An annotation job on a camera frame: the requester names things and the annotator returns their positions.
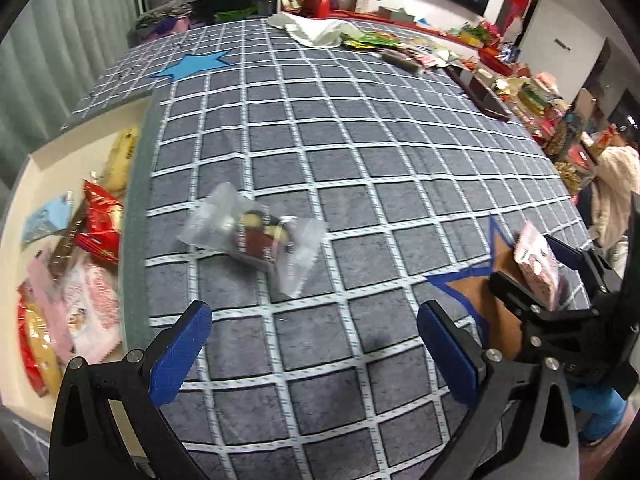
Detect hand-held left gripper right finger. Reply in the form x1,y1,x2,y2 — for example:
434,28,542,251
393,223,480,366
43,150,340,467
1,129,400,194
417,301,581,480

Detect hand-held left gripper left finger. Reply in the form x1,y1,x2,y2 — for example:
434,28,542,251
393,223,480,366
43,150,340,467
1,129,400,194
48,301,213,480

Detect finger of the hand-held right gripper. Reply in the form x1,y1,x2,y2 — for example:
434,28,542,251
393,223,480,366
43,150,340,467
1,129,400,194
489,271,601,328
545,234,621,297

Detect pink cartoon snack packet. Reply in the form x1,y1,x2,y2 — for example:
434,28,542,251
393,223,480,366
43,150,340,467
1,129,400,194
514,221,563,311

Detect white and pink snack packet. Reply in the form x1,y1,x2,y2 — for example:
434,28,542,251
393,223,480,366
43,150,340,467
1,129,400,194
65,265,123,363

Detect clear plastic snack packet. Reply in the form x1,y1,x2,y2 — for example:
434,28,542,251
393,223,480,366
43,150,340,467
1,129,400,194
179,182,328,296

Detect plain pink snack packet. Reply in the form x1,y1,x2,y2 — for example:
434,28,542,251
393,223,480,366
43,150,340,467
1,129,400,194
27,252,76,366

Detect brown snack bar packet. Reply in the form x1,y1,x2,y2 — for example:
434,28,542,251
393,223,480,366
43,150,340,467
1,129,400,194
47,200,88,275

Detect light blue snack packet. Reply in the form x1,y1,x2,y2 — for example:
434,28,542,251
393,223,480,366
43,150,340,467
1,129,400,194
21,194,75,248

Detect pale yellow snack packet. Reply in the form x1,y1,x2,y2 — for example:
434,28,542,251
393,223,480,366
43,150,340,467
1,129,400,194
100,126,141,193

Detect cream cardboard box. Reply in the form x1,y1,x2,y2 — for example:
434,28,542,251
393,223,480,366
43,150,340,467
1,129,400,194
0,97,153,466

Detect person's blue trouser leg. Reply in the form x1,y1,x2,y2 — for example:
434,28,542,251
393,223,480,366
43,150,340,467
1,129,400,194
570,380,628,446

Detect pile of colourful snack packets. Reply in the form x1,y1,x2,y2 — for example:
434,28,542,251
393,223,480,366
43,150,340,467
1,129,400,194
510,72,601,196

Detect dark red long box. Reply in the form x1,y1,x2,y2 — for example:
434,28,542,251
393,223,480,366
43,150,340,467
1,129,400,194
445,65,511,122

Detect grey checked blanket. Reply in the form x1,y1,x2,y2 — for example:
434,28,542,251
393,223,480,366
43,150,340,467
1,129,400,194
60,17,596,480

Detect red tray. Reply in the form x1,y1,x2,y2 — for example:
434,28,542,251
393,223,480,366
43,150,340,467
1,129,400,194
477,47,516,77

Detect dark long snack bar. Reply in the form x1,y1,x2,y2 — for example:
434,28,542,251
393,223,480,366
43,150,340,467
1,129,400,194
382,50,426,76

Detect green snack packets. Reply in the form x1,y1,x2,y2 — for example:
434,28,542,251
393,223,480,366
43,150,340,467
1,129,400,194
342,30,401,53

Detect grey curtain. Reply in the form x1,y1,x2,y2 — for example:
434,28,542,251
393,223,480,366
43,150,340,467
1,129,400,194
0,0,146,181

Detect patterned hat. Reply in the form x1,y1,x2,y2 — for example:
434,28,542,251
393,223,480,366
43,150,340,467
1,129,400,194
135,1,193,36

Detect crumpled white cloth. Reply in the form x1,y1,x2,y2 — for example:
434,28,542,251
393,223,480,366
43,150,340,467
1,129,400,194
266,12,358,50

